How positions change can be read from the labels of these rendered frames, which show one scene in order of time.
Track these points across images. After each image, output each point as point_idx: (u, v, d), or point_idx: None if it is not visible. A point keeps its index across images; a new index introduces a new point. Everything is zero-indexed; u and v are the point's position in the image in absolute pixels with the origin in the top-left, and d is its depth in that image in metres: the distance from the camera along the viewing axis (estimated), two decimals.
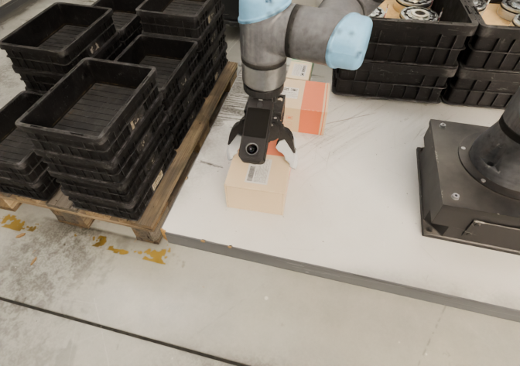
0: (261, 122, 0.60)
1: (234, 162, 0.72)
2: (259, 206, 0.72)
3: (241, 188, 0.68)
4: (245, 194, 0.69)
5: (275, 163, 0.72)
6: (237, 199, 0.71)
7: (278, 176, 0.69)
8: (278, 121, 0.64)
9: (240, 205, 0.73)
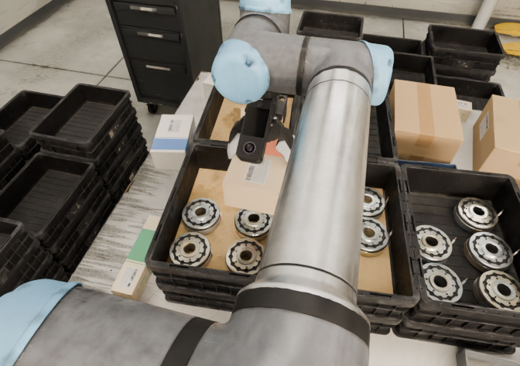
0: (261, 121, 0.60)
1: (234, 161, 0.72)
2: (257, 206, 0.72)
3: (239, 186, 0.68)
4: (243, 193, 0.69)
5: (275, 164, 0.72)
6: (234, 197, 0.71)
7: (276, 177, 0.69)
8: (278, 121, 0.64)
9: (237, 204, 0.73)
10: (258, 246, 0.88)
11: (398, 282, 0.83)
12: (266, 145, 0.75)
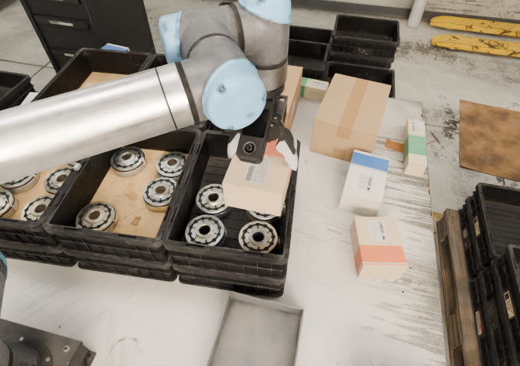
0: (261, 121, 0.60)
1: (234, 161, 0.72)
2: (257, 206, 0.72)
3: (239, 186, 0.68)
4: (243, 193, 0.69)
5: (275, 164, 0.72)
6: (234, 197, 0.71)
7: (276, 177, 0.69)
8: (278, 121, 0.64)
9: (237, 204, 0.73)
10: None
11: None
12: (266, 145, 0.75)
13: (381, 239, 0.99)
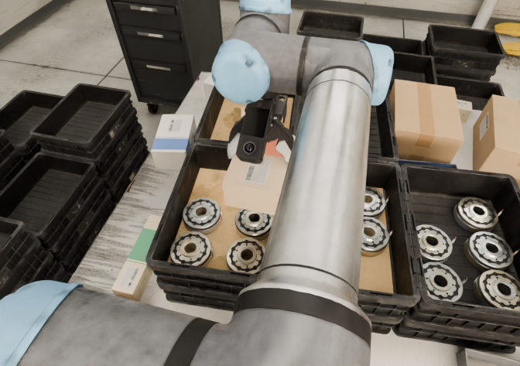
0: (261, 121, 0.60)
1: (234, 161, 0.72)
2: (257, 206, 0.72)
3: (239, 186, 0.68)
4: (243, 193, 0.69)
5: (275, 164, 0.72)
6: (234, 197, 0.71)
7: (276, 177, 0.69)
8: (278, 121, 0.64)
9: (237, 204, 0.73)
10: (258, 245, 0.89)
11: (398, 281, 0.84)
12: (266, 145, 0.75)
13: None
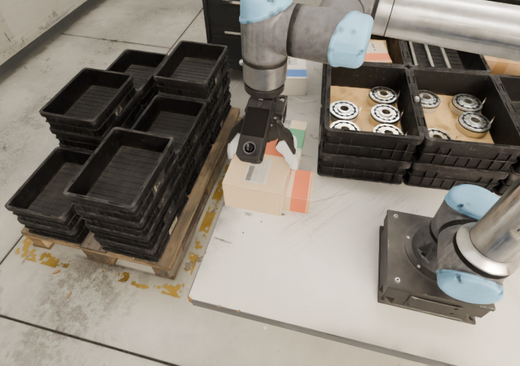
0: (261, 121, 0.60)
1: (234, 161, 0.72)
2: (257, 206, 0.72)
3: (239, 186, 0.68)
4: (243, 193, 0.69)
5: (275, 164, 0.72)
6: (234, 197, 0.71)
7: (276, 177, 0.69)
8: (278, 121, 0.64)
9: (237, 204, 0.73)
10: (395, 128, 1.19)
11: None
12: (266, 145, 0.75)
13: None
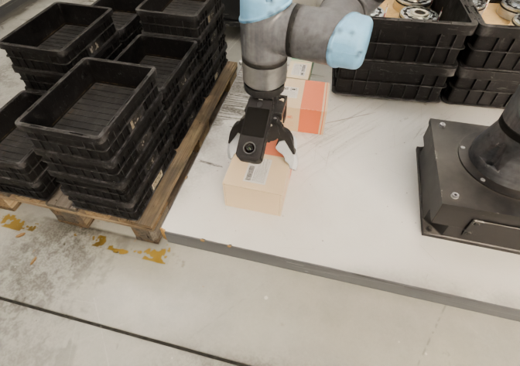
0: (260, 121, 0.60)
1: (234, 161, 0.72)
2: (257, 206, 0.72)
3: (239, 186, 0.68)
4: (243, 193, 0.69)
5: (275, 164, 0.72)
6: (234, 197, 0.71)
7: (276, 177, 0.69)
8: (278, 121, 0.64)
9: (237, 204, 0.73)
10: None
11: None
12: (266, 145, 0.75)
13: None
